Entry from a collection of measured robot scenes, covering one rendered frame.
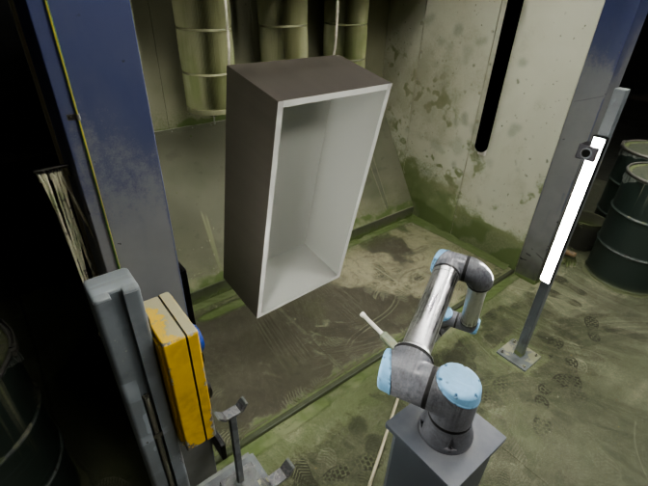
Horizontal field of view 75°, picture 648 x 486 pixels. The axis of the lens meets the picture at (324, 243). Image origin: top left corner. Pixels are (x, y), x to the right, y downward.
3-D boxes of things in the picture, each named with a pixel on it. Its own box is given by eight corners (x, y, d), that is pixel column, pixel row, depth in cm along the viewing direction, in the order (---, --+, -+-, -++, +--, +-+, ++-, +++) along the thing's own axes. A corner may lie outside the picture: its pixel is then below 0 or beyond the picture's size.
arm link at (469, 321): (500, 258, 178) (480, 321, 233) (471, 251, 182) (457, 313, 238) (494, 282, 172) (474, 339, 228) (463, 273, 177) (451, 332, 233)
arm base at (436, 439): (483, 434, 150) (490, 417, 144) (450, 466, 139) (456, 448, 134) (441, 398, 162) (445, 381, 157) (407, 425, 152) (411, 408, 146)
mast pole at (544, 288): (512, 354, 269) (614, 88, 182) (517, 350, 272) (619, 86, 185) (520, 359, 266) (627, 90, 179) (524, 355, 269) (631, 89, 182)
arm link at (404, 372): (422, 393, 135) (474, 248, 183) (372, 373, 141) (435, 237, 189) (418, 416, 145) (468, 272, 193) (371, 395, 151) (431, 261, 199)
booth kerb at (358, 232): (130, 334, 269) (125, 318, 262) (129, 332, 270) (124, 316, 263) (412, 217, 414) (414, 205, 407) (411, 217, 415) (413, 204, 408)
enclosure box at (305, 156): (223, 277, 241) (226, 65, 164) (305, 243, 275) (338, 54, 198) (256, 318, 223) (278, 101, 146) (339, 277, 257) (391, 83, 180)
